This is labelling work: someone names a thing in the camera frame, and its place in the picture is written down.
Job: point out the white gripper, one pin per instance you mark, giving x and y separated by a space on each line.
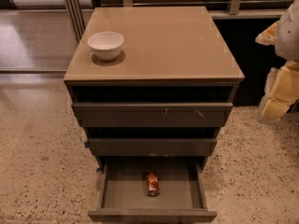
289 34

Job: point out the red coke can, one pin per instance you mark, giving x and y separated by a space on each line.
152 184

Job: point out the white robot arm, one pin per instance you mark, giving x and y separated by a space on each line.
287 39

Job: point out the grey drawer cabinet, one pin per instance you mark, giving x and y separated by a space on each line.
169 55

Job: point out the grey top drawer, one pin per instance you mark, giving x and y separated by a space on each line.
154 115

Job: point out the grey middle drawer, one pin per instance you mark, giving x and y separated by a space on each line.
152 147

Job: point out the grey open bottom drawer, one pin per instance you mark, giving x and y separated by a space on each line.
124 195

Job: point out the white ceramic bowl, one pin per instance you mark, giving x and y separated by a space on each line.
106 45

